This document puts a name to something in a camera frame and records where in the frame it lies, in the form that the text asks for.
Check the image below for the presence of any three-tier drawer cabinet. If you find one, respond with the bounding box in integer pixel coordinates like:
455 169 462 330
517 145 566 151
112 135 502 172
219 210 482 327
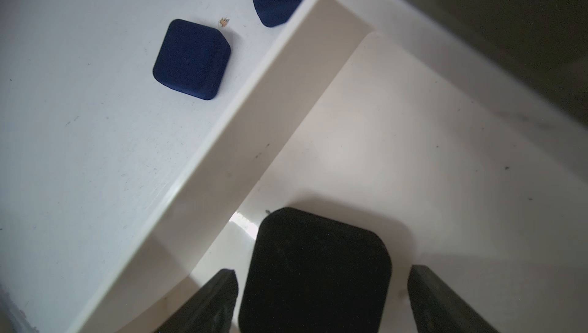
406 0 587 125

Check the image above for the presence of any navy brooch box three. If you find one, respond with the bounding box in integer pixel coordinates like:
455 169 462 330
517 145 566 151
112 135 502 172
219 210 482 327
153 19 231 100

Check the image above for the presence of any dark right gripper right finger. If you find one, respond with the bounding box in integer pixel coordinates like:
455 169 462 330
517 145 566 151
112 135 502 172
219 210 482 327
407 265 497 333

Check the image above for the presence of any black brooch box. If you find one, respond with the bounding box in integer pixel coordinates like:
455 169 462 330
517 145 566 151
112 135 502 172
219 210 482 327
238 207 393 332

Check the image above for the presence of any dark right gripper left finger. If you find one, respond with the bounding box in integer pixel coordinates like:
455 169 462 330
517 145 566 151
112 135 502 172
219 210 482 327
155 269 239 333

